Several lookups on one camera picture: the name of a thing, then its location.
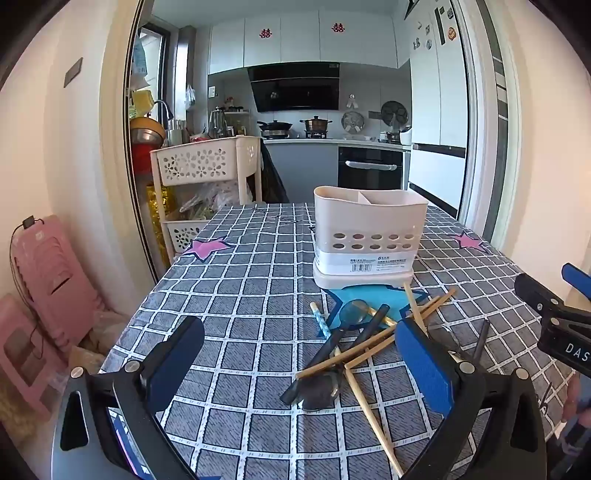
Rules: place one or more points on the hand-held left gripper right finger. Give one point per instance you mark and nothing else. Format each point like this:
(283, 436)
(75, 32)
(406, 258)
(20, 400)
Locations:
(425, 364)

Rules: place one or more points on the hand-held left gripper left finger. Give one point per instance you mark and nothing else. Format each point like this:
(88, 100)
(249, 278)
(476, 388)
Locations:
(178, 360)

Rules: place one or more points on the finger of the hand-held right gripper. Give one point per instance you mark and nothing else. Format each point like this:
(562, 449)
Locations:
(538, 293)
(578, 278)

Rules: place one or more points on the blue patterned wooden chopstick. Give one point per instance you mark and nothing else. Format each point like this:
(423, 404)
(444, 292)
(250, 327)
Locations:
(322, 321)

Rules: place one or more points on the white plastic utensil holder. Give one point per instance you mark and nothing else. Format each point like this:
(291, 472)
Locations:
(369, 217)

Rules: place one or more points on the person's right hand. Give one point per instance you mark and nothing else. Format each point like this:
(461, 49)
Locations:
(578, 397)

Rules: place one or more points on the clear plastic floor bag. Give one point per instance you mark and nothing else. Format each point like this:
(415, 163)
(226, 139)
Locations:
(99, 337)

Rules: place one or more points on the checked tablecloth with stars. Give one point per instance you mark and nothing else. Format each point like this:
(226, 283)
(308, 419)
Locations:
(240, 295)

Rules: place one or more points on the small pink plastic stool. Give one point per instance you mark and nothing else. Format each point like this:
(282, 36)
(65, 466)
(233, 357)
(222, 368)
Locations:
(41, 369)

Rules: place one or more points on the large pink plastic stool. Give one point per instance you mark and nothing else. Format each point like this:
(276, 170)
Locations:
(51, 277)

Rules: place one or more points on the gold foil bag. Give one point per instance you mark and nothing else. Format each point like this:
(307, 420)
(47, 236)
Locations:
(159, 203)

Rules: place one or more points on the plastic bag in trolley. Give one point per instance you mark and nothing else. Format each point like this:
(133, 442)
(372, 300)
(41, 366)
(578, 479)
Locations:
(221, 196)

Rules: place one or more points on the sliding glass door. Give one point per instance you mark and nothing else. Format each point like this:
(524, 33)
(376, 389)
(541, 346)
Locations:
(496, 115)

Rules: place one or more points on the black built-in oven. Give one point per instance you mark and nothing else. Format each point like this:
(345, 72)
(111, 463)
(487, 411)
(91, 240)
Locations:
(369, 177)

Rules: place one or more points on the white plastic trolley rack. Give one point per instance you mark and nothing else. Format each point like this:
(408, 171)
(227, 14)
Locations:
(198, 164)

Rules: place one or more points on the black hanging bag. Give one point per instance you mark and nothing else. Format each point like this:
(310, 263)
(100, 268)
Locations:
(272, 180)

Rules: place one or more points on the white refrigerator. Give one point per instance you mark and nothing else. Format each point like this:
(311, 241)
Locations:
(438, 115)

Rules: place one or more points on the white kitchen appliance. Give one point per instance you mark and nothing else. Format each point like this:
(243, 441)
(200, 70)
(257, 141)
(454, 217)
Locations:
(401, 136)

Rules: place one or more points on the steel bowl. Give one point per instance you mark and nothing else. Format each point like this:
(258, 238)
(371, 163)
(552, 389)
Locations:
(147, 137)

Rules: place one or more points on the grey kitchen counter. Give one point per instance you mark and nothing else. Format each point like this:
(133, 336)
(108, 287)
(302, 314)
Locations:
(300, 170)

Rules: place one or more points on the dark round pan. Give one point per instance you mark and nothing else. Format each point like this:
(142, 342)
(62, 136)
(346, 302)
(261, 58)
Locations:
(395, 113)

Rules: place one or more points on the orange bowl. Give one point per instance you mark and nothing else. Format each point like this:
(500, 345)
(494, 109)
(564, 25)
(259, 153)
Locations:
(145, 123)

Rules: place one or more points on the round steel steamer rack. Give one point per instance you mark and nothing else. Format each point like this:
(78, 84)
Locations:
(353, 122)

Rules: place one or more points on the black wok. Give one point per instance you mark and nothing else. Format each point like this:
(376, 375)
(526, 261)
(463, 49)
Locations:
(275, 125)

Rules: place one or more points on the gas stove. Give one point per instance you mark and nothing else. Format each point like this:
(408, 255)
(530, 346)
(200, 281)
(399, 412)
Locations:
(295, 134)

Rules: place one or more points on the kitchen faucet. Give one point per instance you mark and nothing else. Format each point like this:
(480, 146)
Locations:
(164, 104)

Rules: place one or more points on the hanging clear plastic bag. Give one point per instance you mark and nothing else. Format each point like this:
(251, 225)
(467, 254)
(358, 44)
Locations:
(190, 98)

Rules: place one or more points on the yellow cloth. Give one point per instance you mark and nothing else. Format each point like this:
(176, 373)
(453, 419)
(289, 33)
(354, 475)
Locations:
(143, 99)

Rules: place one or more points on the steel cooking pot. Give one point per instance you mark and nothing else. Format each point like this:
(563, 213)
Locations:
(316, 124)

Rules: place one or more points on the group of fridge magnets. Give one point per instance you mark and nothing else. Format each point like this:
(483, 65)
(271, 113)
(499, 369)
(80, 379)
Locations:
(450, 32)

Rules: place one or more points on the black range hood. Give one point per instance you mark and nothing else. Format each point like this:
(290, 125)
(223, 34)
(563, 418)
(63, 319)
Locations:
(295, 90)

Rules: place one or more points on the kitchen window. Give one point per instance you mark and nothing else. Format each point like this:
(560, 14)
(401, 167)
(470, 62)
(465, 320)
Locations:
(154, 60)

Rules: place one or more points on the red paper decal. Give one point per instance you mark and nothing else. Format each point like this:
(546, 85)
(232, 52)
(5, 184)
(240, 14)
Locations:
(337, 26)
(265, 33)

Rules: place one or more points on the white upper cabinets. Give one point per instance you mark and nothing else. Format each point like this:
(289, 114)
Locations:
(295, 41)

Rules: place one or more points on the grey wall switch plate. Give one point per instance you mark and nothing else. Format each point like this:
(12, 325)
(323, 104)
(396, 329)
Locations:
(73, 72)

